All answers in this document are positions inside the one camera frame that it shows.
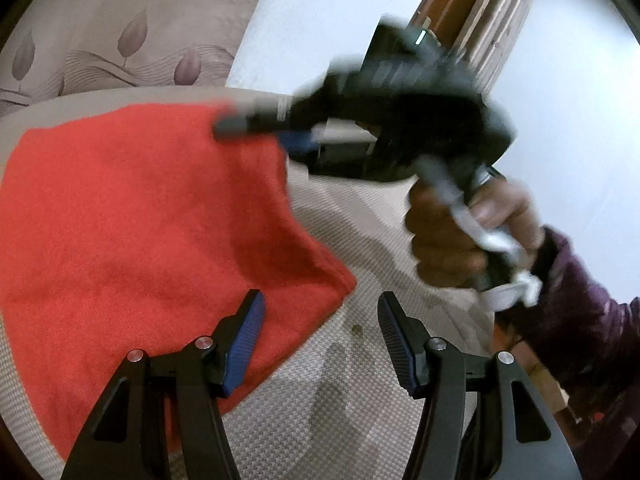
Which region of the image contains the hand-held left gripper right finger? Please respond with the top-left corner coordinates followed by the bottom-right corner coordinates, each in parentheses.
top-left (377, 291), bottom-right (583, 480)

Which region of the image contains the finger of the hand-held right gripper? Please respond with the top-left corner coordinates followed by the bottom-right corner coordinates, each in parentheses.
top-left (276, 129), bottom-right (327, 160)
top-left (212, 99), bottom-right (303, 140)

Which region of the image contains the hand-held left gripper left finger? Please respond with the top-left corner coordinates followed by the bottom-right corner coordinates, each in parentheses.
top-left (60, 289), bottom-right (266, 480)

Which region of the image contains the red towel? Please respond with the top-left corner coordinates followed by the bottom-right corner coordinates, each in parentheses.
top-left (0, 101), bottom-right (358, 461)

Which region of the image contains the person's right forearm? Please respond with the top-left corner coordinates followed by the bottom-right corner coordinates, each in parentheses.
top-left (492, 225), bottom-right (640, 453)

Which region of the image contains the person's right hand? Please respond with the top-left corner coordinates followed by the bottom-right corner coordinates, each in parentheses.
top-left (404, 175), bottom-right (547, 292)

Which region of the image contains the beige textured bed cover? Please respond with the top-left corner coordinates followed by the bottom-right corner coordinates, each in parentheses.
top-left (0, 87), bottom-right (501, 480)

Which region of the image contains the brown wooden door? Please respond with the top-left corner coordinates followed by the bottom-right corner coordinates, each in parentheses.
top-left (407, 0), bottom-right (545, 97)

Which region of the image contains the beige leaf-pattern pillow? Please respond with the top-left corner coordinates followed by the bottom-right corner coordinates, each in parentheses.
top-left (0, 0), bottom-right (281, 117)

